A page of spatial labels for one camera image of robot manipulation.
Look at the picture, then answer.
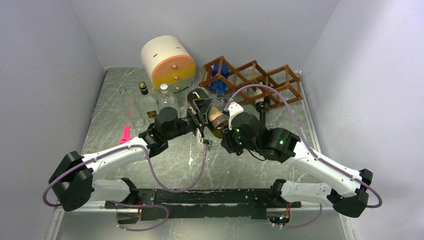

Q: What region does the dark wine bottle red label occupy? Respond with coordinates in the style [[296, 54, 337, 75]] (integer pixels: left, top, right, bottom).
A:
[[186, 88, 228, 139]]

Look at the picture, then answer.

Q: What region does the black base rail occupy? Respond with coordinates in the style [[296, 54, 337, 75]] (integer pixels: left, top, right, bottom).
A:
[[104, 188, 301, 221]]

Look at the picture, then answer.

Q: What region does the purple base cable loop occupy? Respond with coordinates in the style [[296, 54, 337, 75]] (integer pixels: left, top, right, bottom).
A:
[[109, 200, 170, 232]]

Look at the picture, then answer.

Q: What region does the pink plastic tool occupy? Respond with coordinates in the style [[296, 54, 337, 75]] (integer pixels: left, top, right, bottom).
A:
[[119, 125, 131, 144]]

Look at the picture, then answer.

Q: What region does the small black gold-capped bottle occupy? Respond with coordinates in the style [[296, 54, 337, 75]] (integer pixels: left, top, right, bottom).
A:
[[138, 81, 159, 121]]

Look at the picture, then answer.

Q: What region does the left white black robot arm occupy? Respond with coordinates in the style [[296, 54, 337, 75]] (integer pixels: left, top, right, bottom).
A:
[[42, 97, 212, 212]]

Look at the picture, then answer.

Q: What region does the clear bottle white cap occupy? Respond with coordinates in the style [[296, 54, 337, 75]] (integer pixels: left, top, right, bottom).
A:
[[156, 83, 180, 117]]

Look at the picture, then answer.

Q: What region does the blue square bottle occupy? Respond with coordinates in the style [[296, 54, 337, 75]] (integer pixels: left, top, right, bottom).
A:
[[209, 63, 230, 105]]

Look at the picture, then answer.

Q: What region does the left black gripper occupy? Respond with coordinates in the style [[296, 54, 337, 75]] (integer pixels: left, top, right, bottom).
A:
[[165, 98, 213, 141]]

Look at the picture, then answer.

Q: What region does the green wine bottle white label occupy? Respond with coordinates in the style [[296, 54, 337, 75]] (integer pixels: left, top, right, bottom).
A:
[[255, 96, 271, 125]]

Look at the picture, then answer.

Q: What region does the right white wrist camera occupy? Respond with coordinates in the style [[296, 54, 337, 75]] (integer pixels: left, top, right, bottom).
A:
[[228, 101, 244, 131]]

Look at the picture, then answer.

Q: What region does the cream orange cylindrical container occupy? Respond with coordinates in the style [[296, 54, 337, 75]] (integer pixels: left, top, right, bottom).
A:
[[140, 35, 196, 93]]

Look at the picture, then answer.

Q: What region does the brown wooden wine rack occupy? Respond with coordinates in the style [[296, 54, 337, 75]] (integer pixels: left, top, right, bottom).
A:
[[198, 55, 303, 109]]

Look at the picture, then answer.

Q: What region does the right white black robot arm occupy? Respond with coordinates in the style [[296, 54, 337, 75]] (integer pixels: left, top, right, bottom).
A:
[[220, 112, 373, 218]]

